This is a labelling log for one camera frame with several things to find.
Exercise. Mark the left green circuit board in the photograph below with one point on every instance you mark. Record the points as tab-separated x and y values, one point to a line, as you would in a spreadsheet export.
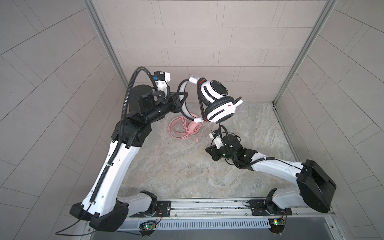
147	225

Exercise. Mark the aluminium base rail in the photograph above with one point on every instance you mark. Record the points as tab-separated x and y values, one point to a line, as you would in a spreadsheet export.
220	208

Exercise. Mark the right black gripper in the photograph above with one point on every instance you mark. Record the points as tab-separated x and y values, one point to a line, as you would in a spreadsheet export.
214	152

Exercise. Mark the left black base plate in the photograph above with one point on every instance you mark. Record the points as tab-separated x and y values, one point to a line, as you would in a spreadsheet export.
164	206

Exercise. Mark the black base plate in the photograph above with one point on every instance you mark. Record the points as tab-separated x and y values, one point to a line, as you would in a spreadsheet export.
164	206
260	208

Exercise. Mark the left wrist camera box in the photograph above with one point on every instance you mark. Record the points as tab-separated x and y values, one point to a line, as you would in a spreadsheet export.
162	79

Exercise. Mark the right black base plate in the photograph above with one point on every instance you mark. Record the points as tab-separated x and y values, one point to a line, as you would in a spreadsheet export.
260	208

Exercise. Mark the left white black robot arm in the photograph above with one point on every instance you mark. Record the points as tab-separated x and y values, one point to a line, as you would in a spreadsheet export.
127	139

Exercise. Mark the white ventilation grille strip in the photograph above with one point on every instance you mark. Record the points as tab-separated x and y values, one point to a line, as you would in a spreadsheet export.
202	224

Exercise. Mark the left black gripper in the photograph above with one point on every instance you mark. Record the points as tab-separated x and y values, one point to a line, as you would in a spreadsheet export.
170	102

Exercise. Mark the right circuit board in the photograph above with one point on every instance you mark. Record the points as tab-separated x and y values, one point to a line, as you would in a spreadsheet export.
277	225

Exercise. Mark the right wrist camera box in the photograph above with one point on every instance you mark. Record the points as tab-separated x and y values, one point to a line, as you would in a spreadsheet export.
217	139

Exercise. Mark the pink cat-ear headphones with cable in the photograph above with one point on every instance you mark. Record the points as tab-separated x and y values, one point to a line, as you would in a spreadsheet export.
180	128

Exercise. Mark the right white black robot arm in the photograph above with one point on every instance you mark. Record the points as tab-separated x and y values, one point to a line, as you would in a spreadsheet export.
313	187

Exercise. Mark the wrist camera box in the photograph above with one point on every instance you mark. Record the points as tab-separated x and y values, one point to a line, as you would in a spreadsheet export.
217	139
162	79

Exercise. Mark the white black headphones with cable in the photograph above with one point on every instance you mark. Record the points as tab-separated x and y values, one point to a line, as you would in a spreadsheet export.
215	103

